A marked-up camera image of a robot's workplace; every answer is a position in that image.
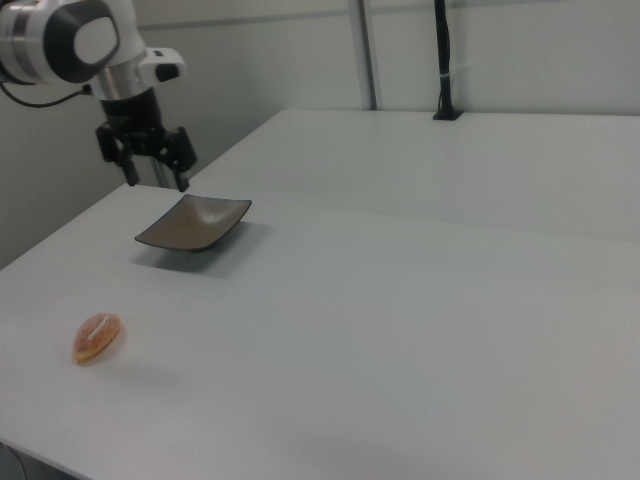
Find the round orange bread bun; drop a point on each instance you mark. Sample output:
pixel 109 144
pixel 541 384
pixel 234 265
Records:
pixel 97 340

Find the short aluminium profile post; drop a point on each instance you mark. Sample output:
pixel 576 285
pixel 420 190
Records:
pixel 162 175

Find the black pole with base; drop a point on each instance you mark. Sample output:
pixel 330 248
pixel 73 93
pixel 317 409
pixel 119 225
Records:
pixel 444 50

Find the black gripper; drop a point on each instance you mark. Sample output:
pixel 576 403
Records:
pixel 132 117

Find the aluminium wall post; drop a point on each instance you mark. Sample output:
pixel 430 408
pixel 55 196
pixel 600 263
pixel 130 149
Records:
pixel 366 50

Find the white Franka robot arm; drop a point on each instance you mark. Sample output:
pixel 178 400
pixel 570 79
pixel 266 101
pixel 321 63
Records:
pixel 95 40

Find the square brown ceramic plate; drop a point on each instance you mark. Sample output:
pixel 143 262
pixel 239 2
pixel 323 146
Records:
pixel 195 225

